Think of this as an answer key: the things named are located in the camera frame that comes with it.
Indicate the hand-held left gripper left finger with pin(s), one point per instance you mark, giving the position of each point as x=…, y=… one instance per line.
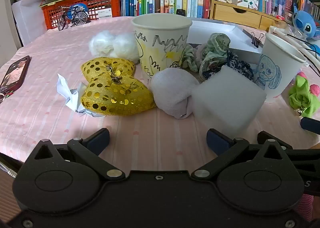
x=98, y=140

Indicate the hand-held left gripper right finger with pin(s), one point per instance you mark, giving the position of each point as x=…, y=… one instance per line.
x=217, y=140

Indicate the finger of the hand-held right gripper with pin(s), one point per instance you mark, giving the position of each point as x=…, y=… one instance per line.
x=310, y=124
x=276, y=138

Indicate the green ribbon bow with bell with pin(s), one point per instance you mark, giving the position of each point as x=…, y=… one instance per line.
x=302, y=93

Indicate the gold sequin bow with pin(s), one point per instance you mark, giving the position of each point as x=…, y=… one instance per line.
x=105, y=93

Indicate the grey shallow cardboard box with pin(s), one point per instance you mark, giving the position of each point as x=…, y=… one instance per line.
x=245, y=53

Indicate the white sponge block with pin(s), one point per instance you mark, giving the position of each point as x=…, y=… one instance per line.
x=225, y=98

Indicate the pink striped tablecloth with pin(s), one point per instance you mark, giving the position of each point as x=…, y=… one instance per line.
x=150, y=133

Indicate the crumpled white paper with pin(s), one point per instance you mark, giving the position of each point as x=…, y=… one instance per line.
x=67, y=93

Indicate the white paper cup dog drawing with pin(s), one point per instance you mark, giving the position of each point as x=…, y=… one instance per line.
x=275, y=68

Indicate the white rolled sock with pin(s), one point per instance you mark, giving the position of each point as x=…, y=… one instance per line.
x=172, y=88

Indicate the pale green scrunchie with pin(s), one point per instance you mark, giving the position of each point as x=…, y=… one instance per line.
x=188, y=58

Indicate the green patterned cloth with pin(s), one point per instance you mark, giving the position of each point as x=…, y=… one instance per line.
x=215, y=45

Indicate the white plastic tube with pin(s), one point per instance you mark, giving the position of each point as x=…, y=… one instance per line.
x=277, y=31

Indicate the black binder clip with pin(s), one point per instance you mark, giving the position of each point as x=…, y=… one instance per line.
x=255, y=40

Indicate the blue plush toy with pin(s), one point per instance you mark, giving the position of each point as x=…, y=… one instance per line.
x=305, y=23

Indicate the yellow scribbled paper cup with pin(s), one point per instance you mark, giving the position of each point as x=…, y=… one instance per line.
x=162, y=50

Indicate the phone in dark red case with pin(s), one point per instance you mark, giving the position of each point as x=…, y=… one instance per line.
x=15, y=73

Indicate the small pink toy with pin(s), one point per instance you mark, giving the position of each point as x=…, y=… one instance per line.
x=281, y=16

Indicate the miniature black bicycle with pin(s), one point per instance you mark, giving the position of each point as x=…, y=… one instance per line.
x=80, y=16

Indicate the wooden drawer organiser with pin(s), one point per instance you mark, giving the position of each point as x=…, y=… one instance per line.
x=232, y=13

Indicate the small black box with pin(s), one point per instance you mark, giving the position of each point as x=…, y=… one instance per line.
x=181, y=13

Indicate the round blue badge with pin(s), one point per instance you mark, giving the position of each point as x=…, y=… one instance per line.
x=81, y=7

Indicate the white sheet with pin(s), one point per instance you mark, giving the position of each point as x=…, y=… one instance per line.
x=27, y=20

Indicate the red plastic crate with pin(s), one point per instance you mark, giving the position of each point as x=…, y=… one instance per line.
x=100, y=0

